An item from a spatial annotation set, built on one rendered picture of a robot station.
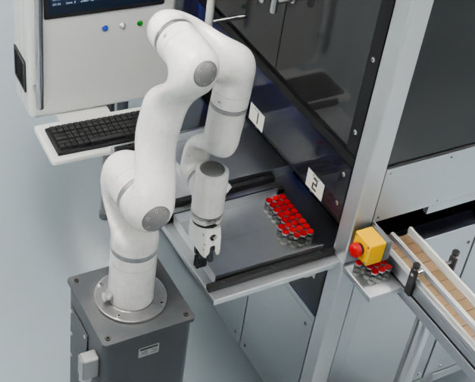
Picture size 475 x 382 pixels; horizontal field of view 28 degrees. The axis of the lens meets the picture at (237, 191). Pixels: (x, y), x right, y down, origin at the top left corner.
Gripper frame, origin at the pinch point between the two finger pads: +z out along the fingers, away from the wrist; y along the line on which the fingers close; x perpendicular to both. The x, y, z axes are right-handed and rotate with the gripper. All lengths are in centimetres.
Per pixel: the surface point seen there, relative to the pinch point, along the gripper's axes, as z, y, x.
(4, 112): 92, 203, -9
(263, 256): 4.1, -1.4, -19.3
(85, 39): -15, 89, -2
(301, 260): 2.4, -8.0, -27.3
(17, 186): 92, 150, 3
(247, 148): 4, 43, -39
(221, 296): 4.4, -10.4, -1.5
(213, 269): 4.1, -0.7, -3.9
